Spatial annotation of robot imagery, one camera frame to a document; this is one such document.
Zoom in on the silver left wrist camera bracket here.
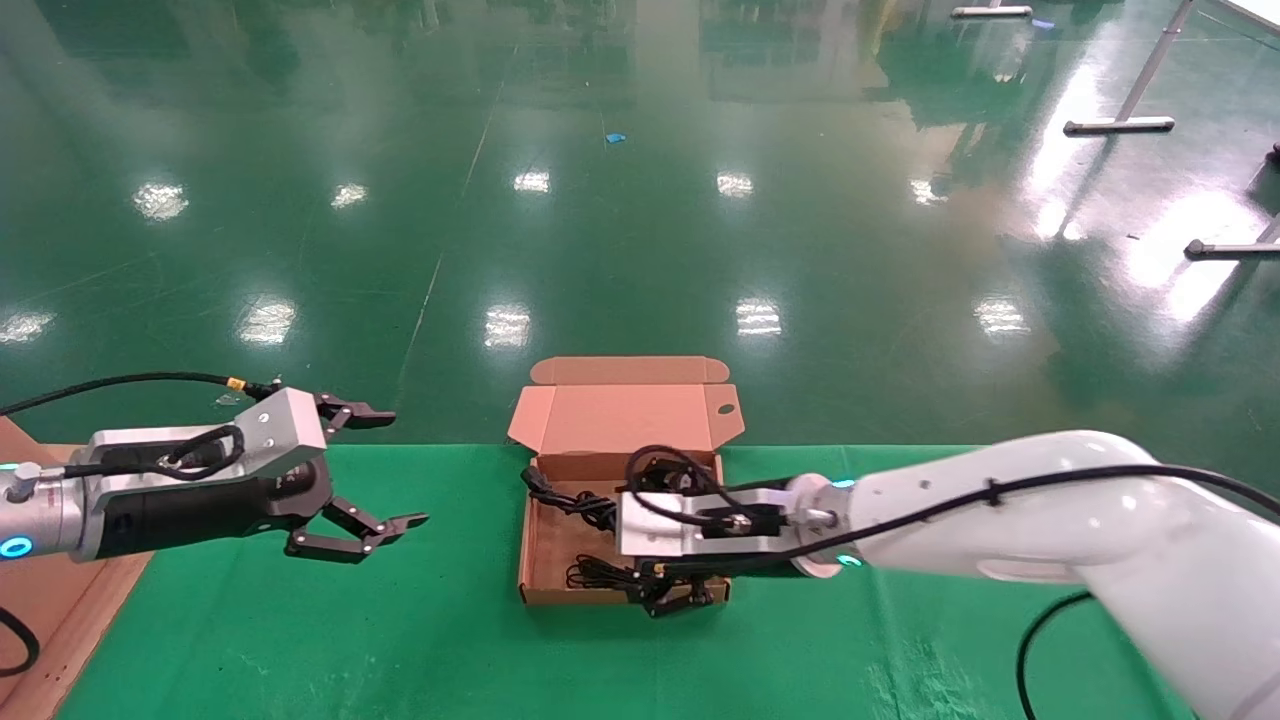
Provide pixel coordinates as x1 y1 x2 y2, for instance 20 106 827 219
88 387 331 503

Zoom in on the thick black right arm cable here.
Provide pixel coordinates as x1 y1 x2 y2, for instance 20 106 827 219
1016 589 1097 720

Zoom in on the white table leg with foot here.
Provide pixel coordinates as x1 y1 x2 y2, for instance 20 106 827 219
1063 0 1198 137

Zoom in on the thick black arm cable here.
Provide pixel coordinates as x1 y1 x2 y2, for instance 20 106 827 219
1016 589 1097 720
0 604 42 680

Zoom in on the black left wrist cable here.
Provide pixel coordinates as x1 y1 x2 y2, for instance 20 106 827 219
0 371 291 419

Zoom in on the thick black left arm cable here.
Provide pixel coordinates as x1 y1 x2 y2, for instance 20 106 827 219
0 604 42 680

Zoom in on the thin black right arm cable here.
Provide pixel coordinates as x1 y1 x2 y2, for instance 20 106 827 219
800 462 1280 537

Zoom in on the green table cloth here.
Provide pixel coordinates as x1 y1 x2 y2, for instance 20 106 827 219
55 443 1197 720

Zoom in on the brown flat board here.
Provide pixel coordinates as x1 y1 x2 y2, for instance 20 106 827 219
0 415 153 720

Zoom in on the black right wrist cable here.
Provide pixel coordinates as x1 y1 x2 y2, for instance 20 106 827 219
624 444 747 529

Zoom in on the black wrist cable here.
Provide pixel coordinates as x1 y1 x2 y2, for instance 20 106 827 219
624 444 747 529
0 371 291 419

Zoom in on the brown cardboard mailer box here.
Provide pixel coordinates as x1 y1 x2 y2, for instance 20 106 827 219
507 355 747 607

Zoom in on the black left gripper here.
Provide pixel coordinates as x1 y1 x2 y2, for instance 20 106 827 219
98 393 430 565

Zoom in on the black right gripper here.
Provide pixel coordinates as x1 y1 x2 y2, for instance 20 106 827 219
523 465 803 619

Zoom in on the dark table foot bar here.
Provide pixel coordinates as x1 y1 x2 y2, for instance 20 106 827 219
1184 213 1280 262

